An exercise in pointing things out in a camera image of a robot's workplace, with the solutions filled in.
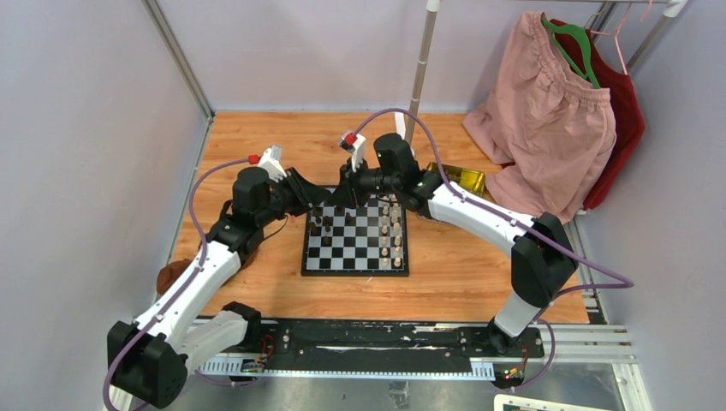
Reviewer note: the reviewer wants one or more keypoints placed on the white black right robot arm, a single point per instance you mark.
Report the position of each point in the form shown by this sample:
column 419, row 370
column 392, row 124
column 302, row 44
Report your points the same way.
column 538, row 248

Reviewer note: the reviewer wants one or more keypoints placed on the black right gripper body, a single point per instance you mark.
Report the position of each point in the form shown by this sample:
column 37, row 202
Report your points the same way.
column 365, row 181

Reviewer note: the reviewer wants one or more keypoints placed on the aluminium frame post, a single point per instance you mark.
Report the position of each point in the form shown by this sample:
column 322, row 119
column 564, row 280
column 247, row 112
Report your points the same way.
column 159, row 20

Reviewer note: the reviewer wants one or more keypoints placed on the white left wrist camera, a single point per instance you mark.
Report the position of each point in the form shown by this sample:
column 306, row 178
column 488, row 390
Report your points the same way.
column 269, row 161

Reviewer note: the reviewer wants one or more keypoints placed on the gold tin box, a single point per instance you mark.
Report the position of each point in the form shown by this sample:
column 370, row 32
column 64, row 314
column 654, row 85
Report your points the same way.
column 471, row 180

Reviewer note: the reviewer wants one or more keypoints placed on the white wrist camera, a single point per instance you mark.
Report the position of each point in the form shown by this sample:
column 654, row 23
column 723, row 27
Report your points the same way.
column 355, row 145
column 269, row 161

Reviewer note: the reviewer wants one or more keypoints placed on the pink garment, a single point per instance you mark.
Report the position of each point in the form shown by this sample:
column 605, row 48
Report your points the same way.
column 552, row 132

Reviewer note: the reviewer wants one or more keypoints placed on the brown cloth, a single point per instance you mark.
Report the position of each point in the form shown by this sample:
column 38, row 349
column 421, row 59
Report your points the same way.
column 169, row 274

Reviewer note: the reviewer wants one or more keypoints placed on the white clothes rack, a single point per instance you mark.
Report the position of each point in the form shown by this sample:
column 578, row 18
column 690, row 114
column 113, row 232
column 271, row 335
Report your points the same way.
column 405, row 124

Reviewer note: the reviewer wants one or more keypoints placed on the pink clothes hanger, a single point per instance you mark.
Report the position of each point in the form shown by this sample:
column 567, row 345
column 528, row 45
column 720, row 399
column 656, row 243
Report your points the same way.
column 622, row 32

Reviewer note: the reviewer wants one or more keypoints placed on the white tablet corner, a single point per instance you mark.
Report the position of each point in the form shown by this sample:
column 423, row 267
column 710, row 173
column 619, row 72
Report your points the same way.
column 503, row 402

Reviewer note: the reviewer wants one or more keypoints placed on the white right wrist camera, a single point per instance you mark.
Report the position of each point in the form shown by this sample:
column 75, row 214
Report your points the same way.
column 355, row 145

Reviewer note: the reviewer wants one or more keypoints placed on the black white chess board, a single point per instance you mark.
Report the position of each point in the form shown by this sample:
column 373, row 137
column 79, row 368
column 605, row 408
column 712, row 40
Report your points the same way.
column 356, row 247

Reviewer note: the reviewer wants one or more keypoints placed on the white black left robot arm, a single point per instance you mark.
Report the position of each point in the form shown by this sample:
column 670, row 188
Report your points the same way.
column 152, row 357

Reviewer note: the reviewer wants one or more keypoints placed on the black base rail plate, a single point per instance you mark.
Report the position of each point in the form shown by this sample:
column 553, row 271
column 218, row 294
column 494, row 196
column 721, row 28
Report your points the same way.
column 338, row 348

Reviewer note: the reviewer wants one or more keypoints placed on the red garment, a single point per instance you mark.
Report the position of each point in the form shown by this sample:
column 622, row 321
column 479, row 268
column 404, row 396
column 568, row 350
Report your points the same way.
column 618, row 113

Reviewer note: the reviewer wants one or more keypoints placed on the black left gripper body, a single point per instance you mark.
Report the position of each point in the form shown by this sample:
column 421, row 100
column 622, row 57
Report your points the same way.
column 283, row 200

